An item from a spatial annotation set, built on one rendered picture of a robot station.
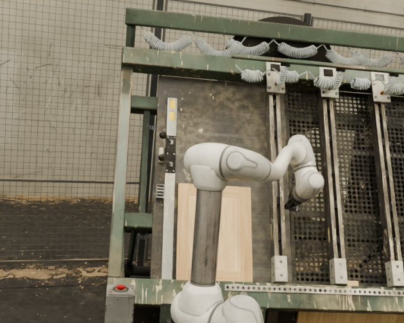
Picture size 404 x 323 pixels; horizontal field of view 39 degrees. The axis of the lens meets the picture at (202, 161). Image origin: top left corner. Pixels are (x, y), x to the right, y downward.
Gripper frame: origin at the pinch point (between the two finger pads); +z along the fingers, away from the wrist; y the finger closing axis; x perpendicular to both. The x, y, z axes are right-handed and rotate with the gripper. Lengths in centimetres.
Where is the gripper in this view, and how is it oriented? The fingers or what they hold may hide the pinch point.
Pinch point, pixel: (288, 206)
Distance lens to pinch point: 290.3
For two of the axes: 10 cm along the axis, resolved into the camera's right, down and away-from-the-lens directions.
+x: -9.9, -0.7, -1.4
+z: -1.6, 3.5, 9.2
